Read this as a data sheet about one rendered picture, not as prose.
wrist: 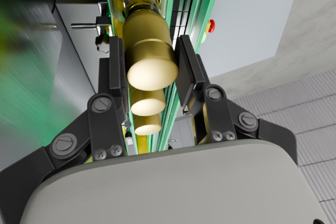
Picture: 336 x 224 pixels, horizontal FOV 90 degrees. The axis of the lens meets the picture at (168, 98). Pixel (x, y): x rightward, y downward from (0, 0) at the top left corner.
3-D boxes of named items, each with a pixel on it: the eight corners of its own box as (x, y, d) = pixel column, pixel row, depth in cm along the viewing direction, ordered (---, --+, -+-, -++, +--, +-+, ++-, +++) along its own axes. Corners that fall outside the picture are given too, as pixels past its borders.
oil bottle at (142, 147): (137, 138, 105) (141, 188, 91) (146, 136, 106) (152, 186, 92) (137, 140, 110) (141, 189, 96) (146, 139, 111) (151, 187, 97)
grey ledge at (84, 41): (61, -21, 37) (52, 8, 31) (103, -20, 39) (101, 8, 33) (119, 132, 117) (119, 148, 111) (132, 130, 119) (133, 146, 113)
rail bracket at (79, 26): (72, -9, 32) (62, 38, 25) (110, -8, 33) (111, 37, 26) (79, 11, 35) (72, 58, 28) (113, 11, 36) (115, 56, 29)
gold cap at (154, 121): (159, 103, 24) (164, 132, 22) (135, 109, 25) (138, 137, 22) (154, 90, 21) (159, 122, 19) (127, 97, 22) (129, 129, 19)
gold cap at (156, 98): (151, 56, 16) (157, 93, 14) (164, 75, 19) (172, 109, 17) (119, 69, 17) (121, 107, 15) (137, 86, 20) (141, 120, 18)
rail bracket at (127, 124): (112, 107, 69) (113, 138, 63) (129, 105, 71) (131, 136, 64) (114, 111, 73) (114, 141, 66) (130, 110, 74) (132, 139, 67)
